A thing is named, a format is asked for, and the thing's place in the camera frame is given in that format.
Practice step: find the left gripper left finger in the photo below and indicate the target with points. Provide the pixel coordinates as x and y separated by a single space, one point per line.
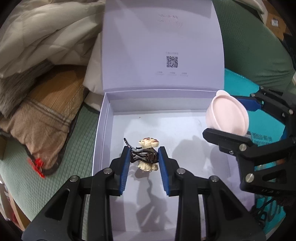
62 217

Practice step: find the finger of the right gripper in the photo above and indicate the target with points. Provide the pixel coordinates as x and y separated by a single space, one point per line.
278 104
268 169

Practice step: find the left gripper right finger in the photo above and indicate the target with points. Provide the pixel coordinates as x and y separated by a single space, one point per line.
225 216

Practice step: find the brown bear hair claw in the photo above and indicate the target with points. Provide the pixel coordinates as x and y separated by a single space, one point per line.
146 154

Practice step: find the red tassel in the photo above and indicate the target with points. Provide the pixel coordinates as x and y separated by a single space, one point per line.
37 166

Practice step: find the cardboard box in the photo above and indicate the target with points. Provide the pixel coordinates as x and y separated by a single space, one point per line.
274 21

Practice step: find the brown striped pillow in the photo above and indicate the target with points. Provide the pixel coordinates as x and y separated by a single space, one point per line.
44 121

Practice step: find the lavender gift box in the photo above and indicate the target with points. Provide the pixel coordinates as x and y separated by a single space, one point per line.
162 64

